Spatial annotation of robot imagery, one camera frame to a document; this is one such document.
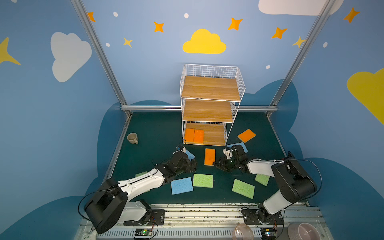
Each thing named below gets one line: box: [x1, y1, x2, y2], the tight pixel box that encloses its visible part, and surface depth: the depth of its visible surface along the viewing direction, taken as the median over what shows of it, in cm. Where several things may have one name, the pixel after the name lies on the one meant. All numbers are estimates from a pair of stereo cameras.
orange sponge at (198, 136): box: [193, 129, 205, 144], surface depth 106 cm
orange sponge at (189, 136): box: [184, 128, 195, 144], surface depth 106 cm
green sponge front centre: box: [193, 173, 214, 188], surface depth 87 cm
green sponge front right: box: [232, 178, 255, 200], surface depth 84 cm
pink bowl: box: [287, 222, 322, 240], surface depth 72 cm
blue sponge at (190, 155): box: [184, 149, 196, 162], surface depth 99 cm
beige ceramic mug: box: [126, 132, 139, 145], surface depth 103 cm
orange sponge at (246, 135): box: [237, 128, 257, 144], surface depth 110 cm
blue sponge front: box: [170, 177, 194, 195], surface depth 86 cm
